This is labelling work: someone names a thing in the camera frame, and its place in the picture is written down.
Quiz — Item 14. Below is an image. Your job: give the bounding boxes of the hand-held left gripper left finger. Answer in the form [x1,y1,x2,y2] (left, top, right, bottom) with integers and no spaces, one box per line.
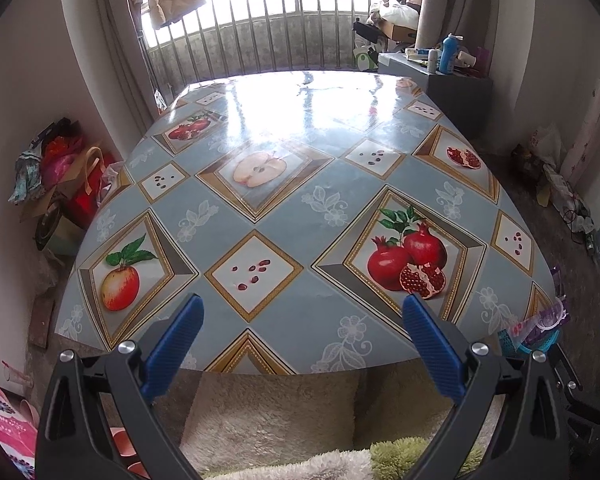
[35,293,205,480]

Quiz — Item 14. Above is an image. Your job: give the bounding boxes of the red gift bag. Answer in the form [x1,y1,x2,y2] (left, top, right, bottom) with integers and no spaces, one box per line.
[72,162,118,228]

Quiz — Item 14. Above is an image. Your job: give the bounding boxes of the pink printed bag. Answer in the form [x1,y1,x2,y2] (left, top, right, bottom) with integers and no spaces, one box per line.
[0,380,41,478]

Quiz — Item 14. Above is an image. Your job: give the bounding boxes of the white plastic bag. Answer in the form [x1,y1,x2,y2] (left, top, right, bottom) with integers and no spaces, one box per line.
[530,125,563,166]

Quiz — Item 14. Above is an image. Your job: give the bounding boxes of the grey cabinet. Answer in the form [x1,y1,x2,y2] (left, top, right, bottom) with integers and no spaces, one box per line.
[377,52,493,141]

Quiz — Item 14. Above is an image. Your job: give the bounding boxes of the pink floral board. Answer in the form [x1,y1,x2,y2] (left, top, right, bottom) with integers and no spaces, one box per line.
[565,80,600,206]

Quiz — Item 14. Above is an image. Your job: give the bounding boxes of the brown wooden board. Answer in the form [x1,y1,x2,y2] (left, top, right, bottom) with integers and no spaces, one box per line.
[29,295,56,348]

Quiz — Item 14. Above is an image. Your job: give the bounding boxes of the green patterned cloth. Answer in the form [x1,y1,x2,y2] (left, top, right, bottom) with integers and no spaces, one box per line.
[9,150,43,206]

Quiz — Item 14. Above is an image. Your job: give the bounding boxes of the blue bottle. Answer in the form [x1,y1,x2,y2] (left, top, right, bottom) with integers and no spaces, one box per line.
[439,34,463,75]

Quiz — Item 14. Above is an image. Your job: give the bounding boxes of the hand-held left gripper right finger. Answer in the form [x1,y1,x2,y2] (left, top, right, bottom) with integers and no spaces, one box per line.
[402,293,571,480]

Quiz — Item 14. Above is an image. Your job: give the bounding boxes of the fruit print tablecloth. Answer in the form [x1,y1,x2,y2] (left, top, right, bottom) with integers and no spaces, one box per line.
[55,71,561,376]

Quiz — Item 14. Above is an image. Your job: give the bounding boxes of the pile of bedding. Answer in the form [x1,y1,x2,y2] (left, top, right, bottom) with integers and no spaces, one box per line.
[370,0,426,26]

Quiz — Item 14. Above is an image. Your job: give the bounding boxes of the cardboard box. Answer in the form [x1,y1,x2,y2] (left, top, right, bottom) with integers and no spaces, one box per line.
[380,20,421,43]

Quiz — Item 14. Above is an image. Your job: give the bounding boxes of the beige fluffy cushion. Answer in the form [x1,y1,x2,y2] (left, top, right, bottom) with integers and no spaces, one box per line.
[180,372,358,471]

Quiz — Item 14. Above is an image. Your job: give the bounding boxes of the blue plastic mesh basket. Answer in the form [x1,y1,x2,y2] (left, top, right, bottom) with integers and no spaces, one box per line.
[497,327,563,361]

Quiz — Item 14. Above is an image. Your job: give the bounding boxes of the metal balcony railing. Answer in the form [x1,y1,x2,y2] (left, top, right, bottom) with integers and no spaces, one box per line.
[142,0,416,91]

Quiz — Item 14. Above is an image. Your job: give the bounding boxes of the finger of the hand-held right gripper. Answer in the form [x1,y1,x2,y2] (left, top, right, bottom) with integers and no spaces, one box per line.
[550,344,583,395]

